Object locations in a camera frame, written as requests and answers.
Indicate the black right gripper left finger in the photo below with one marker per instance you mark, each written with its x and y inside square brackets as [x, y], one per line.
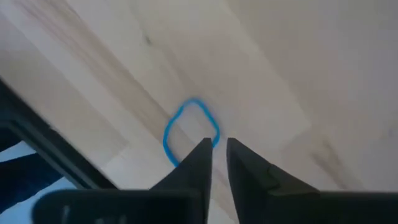
[186, 202]

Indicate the blue rubber band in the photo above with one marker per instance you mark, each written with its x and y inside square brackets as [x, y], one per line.
[165, 141]

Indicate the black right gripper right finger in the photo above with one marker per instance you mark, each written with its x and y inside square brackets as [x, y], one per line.
[273, 202]

